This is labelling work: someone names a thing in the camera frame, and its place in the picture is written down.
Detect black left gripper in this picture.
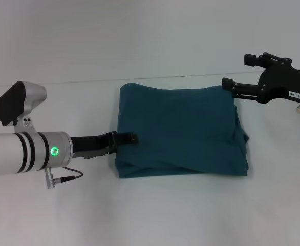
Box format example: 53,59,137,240
70,131,140,160

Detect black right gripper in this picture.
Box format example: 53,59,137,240
221,52,300,105

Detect teal blue printed t-shirt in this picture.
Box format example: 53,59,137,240
114,82,250,179

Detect left arm cable with connector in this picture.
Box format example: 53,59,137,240
45,166,84,190

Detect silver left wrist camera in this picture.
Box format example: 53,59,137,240
0,80,48,134

